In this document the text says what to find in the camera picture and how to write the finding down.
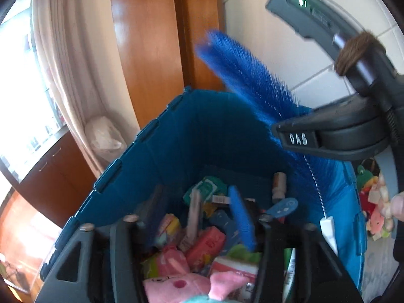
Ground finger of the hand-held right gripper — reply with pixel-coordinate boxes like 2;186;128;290
276;96;392;161

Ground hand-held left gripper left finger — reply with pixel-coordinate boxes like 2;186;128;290
35;215;149;303

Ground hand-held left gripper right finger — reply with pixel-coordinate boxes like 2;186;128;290
228;186;363;303

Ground green wet wipes pack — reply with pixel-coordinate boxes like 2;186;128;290
183;177;228;203

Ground pink pig plush teal body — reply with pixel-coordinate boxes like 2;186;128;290
143;271;253;303

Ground blue plastic storage bin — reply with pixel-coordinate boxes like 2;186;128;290
41;87;368;294

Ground blue bottle brush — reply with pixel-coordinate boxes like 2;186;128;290
196;30;348;256

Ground person's right hand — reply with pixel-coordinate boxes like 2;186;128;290
391;192;404;221

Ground blue patterned pouch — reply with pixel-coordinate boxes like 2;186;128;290
208;215;240;253

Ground green soft plush item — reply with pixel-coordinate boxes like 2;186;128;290
227;243;262;259

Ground pink soft tissue pack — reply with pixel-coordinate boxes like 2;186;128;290
185;227;226;269

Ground blue plastic toy piece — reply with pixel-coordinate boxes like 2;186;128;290
265;197;299;220

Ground pink striped cloth pouch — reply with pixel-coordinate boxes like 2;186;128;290
142;246;193;278

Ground white pink tube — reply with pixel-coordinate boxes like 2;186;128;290
180;192;203;250

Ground green frog plush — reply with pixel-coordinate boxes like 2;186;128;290
357;164;376;190

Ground yellow pink small pack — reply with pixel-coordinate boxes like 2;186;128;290
155;213;182;247

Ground small brown capped bottle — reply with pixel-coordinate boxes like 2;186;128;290
272;172;287;203

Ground green white tube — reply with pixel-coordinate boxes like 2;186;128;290
282;248;297;303

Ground small white red box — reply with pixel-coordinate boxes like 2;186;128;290
368;185;384;206

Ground pink plush toy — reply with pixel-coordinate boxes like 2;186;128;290
366;210;395;240

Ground dark wooden cabinet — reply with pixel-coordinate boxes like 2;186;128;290
13;129;105;228

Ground white plastic bag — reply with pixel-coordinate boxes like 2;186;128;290
85;116;123;162

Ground window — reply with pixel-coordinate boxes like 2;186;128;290
0;0;70;184

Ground beige curtain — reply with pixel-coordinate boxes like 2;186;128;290
32;0;139;171

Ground brown fuzzy hair tie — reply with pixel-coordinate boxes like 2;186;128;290
335;32;384;76

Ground wooden wall column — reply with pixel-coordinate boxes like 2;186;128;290
109;0;226;133

